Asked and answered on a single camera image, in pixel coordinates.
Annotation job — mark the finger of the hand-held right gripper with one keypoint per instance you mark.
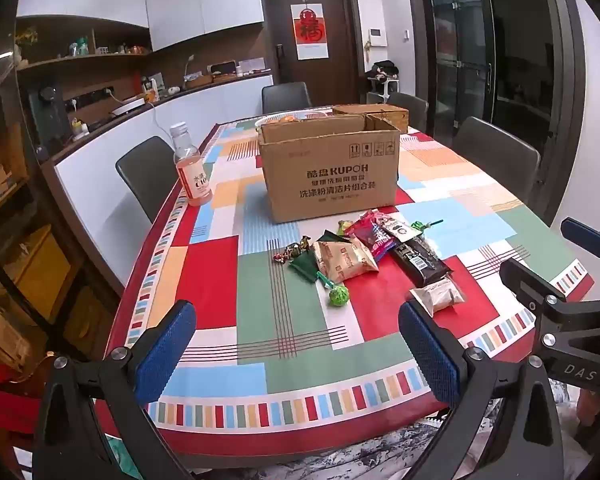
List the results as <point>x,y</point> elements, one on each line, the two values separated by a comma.
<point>582,232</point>
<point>522,277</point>

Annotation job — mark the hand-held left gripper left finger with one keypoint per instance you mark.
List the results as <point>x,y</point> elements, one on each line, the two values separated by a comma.
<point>165,345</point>

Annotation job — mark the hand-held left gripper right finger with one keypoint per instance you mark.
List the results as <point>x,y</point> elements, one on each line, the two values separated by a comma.
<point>427,355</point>

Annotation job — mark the dark brown snack packet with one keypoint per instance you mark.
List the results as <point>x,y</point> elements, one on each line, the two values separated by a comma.
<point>420,262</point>

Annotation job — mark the beige snack packet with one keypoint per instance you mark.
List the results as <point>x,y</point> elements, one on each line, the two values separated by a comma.
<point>342,260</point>

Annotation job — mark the brown cardboard box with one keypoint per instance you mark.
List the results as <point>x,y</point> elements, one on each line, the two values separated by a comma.
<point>325,180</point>

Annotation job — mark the person's right hand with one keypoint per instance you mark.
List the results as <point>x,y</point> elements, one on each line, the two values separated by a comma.
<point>596,410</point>

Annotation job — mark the small clear beige packet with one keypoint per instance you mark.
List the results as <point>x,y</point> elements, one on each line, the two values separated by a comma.
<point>440,295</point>

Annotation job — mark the green lollipop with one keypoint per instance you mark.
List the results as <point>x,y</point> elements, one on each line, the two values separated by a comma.
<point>337,297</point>

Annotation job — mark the green candy with teal stick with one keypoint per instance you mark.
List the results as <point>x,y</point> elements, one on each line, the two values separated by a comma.
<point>422,225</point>

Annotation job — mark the grey dining chair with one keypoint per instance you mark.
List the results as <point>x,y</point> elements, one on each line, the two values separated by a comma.
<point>412,105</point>
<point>145,170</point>
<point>500,152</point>
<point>286,97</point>

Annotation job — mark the colourful checked tablecloth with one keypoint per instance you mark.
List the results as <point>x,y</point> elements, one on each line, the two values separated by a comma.
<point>280,310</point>

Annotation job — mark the white black snack packet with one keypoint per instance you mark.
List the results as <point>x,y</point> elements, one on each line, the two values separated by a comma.
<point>400,228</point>

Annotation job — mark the red snack packet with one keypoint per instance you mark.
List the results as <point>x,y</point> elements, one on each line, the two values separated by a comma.
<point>367,235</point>

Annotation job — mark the red wrapped candy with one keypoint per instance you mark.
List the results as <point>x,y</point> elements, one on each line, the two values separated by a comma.
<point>280,258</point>

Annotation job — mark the dark green packet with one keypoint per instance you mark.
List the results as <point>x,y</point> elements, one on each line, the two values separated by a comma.
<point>332,236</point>

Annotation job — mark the green triangular packet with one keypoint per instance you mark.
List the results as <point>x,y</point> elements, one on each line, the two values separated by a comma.
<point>305,265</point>

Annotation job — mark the gold wrapped candy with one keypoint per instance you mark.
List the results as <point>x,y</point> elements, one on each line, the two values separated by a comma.
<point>299,247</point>

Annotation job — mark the red chair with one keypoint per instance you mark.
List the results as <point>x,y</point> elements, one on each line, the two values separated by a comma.
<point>5,400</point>

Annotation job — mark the pink drink bottle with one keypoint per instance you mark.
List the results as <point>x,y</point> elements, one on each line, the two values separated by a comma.
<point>192,170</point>

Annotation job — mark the wooden display cabinet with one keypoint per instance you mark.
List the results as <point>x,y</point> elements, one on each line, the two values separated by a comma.
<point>20,240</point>

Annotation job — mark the white counter cabinets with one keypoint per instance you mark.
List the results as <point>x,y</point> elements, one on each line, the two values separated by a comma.
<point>105,170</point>

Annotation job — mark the brown wicker box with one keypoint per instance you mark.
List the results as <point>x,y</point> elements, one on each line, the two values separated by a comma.
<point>380,112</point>

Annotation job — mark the black glass sliding door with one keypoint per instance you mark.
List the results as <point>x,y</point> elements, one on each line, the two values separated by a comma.
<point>460,35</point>

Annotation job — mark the flat white appliance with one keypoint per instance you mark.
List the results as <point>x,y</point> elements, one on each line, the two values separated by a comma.
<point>127,105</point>

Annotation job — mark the small white toy shelf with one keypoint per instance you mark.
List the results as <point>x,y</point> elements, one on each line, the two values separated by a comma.
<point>382,77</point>

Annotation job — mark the white plastic fruit basket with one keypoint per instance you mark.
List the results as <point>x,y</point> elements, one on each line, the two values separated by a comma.
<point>270,121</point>

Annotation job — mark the pile of orange tangerines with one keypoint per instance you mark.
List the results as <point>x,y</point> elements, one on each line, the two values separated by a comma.
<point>285,120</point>

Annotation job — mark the black power strip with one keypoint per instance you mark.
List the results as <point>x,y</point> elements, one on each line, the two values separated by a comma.
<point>87,99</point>

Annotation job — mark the black countertop machine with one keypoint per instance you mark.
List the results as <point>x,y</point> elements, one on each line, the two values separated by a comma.
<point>47,110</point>

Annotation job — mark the wicker tray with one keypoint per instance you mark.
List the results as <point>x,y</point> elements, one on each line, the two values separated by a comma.
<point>225,78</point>
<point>200,81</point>

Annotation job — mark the white desk lamp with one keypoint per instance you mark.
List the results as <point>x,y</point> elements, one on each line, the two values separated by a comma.
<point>187,67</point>

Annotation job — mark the white intercom panel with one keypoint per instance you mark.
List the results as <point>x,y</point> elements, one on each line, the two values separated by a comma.
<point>378,36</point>

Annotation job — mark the dark brown door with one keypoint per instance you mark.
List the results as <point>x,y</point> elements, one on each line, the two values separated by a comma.
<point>340,60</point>

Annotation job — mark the black framed tablet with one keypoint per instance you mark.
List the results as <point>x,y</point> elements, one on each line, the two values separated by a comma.
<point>224,66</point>

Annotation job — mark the yellow flowers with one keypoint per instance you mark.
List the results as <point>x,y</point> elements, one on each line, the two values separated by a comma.
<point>27,35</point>

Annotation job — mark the wooden wall shelf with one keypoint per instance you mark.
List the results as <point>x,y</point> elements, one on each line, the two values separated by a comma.
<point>80,59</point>

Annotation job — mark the red white wall calendar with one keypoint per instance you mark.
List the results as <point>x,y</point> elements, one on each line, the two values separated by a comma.
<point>308,25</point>

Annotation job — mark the white wall cabinets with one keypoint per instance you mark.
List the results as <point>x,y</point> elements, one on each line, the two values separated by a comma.
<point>205,0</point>

